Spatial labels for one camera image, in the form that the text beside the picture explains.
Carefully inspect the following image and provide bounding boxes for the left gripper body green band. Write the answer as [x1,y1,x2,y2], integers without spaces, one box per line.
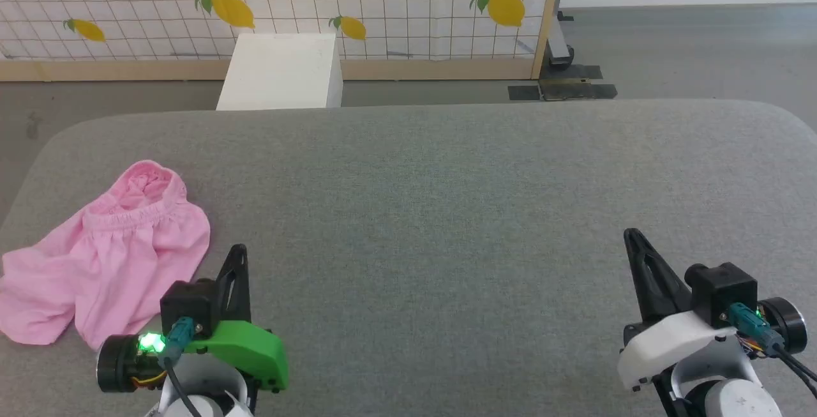
[96,320,290,394]

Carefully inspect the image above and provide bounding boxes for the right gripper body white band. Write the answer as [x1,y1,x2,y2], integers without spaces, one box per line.
[617,297,809,393]

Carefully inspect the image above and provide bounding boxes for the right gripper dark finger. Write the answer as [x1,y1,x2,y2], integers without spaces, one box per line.
[624,228,694,323]

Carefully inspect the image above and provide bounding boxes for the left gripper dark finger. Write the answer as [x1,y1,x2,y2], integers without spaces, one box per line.
[215,244,251,324]

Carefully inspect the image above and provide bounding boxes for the pink cloth shorts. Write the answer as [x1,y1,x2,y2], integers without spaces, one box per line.
[0,160,211,351]

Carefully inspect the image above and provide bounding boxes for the long black floor mat patch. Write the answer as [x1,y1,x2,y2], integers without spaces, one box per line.
[539,80,618,102]

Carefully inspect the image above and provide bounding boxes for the white rectangular box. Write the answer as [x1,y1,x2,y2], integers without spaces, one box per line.
[216,33,344,111]

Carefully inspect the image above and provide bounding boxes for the grey fabric sofa surface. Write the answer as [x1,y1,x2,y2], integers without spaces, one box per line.
[0,98,817,417]

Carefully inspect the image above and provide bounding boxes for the grey metal stand foot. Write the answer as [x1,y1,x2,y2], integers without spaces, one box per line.
[544,11,576,72]

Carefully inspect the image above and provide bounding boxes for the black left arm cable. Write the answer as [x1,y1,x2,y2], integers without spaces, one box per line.
[157,317,204,417]

